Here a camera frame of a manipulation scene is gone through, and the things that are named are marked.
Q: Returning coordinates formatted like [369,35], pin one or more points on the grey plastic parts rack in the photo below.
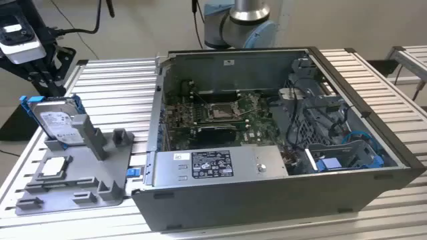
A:
[80,172]

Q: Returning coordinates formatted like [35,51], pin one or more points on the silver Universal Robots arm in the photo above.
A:
[241,25]

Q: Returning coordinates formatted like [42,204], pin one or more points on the thin metal locking lever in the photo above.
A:
[202,98]

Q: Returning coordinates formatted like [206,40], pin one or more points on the black antenna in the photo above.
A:
[111,10]

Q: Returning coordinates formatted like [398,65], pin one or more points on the silver CPU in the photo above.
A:
[55,167]

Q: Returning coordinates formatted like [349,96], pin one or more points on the green motherboard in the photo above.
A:
[261,130]

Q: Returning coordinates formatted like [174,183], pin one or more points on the blue plastic bay latch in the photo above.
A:
[329,165]

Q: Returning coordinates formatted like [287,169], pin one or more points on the black RAM slot row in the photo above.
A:
[217,93]

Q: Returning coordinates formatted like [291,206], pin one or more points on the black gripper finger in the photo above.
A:
[64,61]
[20,71]

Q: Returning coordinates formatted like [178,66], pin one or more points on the silver power supply unit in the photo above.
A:
[167,170]

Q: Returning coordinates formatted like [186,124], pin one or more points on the black graphics card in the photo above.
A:
[217,135]

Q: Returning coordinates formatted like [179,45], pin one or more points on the open dark PC case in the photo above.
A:
[267,200]

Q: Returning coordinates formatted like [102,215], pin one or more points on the CPU socket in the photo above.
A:
[221,112]

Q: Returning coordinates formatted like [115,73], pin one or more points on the black stand with round base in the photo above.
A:
[16,125]

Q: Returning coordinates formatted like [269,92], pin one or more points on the grey metal disk bay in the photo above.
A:
[314,130]

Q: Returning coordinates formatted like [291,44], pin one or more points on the hard disk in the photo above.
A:
[55,120]

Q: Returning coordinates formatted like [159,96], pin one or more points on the small blue case latch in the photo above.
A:
[134,173]

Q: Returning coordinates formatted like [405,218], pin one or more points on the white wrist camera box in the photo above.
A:
[20,42]

